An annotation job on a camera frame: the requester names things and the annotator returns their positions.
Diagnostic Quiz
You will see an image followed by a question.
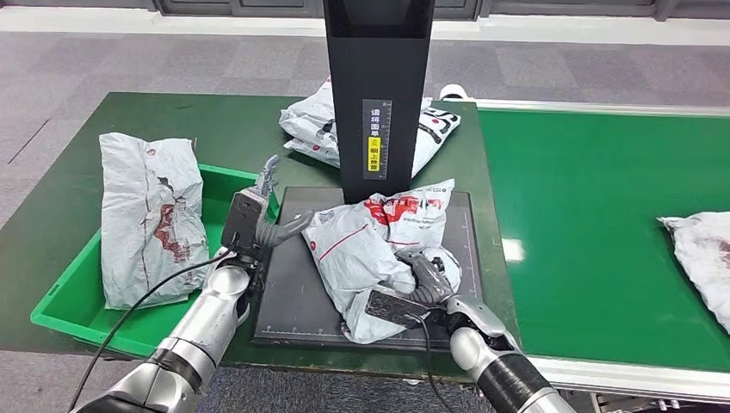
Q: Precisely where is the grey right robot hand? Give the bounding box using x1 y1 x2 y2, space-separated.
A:
396 250 457 307

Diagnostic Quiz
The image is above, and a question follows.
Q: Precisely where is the silver conveyor frame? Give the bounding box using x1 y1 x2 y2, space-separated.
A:
474 99 730 413

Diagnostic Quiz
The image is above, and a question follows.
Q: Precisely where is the white parcel with red dot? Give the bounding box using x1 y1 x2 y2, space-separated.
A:
283 138 343 170

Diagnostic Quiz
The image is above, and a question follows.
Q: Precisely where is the white parcel with black print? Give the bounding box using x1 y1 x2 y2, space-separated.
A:
279 77 462 179

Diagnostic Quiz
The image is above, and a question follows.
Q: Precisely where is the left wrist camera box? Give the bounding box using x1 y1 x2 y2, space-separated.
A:
220 188 269 259

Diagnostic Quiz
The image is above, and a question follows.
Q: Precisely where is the green plastic crate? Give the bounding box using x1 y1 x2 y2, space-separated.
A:
29 163 281 361

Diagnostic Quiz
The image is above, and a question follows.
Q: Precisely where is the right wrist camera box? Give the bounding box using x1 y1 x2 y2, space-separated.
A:
364 289 431 330

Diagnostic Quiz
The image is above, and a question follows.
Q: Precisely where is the white conveyor roller end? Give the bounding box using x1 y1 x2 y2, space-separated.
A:
440 83 475 104

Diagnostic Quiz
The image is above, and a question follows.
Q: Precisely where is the green conveyor belt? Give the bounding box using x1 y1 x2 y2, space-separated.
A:
479 109 730 374

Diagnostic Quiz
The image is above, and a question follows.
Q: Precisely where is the black inbound scanner machine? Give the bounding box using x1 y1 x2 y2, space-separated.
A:
251 0 486 352

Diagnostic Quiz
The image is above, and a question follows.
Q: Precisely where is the dark green table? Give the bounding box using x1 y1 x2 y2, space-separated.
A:
0 90 523 383

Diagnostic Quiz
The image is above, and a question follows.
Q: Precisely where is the black right camera cable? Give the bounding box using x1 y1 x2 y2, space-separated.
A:
405 311 457 413

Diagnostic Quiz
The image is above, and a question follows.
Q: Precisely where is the grey parcel with dull red print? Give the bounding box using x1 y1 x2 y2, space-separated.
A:
657 212 730 335

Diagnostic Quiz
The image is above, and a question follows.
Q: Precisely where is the black and yellow label sticker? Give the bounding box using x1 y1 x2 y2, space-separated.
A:
362 99 393 182

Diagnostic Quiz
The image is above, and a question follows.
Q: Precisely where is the white parcel with bright red print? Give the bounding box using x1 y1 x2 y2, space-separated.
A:
302 179 463 346

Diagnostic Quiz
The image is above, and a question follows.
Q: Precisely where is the grey parcel with smeared red print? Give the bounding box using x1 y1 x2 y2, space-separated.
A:
98 132 211 311

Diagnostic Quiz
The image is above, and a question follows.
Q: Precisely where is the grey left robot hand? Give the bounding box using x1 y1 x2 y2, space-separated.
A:
252 154 315 250

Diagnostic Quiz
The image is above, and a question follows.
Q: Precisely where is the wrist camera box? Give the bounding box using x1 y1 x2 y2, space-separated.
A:
220 188 269 259
364 289 431 330

